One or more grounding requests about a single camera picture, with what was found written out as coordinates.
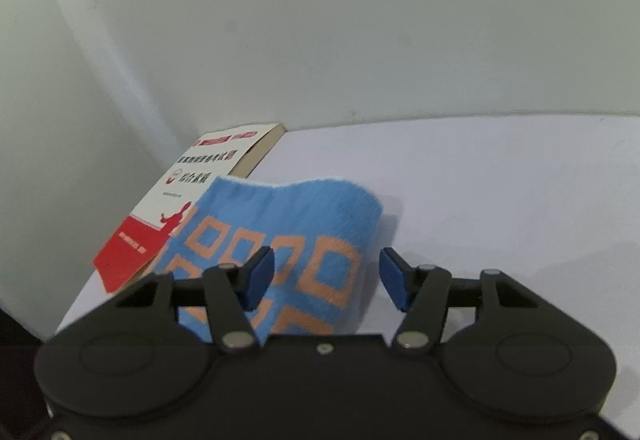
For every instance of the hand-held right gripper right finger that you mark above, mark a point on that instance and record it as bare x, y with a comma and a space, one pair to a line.
391, 276

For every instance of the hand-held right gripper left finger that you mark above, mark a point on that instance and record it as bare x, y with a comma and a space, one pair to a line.
257, 275

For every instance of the orange and blue patterned towel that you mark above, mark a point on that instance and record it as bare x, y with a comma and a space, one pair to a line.
300, 220

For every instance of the white and red book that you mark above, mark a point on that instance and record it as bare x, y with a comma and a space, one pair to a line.
205, 170

